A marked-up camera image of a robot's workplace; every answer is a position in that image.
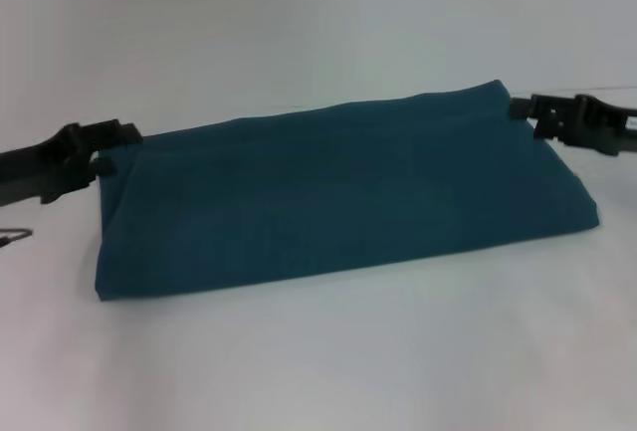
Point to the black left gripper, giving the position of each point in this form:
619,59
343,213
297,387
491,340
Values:
45,162

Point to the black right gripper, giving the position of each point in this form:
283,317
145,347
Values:
587,125

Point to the teal blue t-shirt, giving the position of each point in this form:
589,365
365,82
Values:
348,192

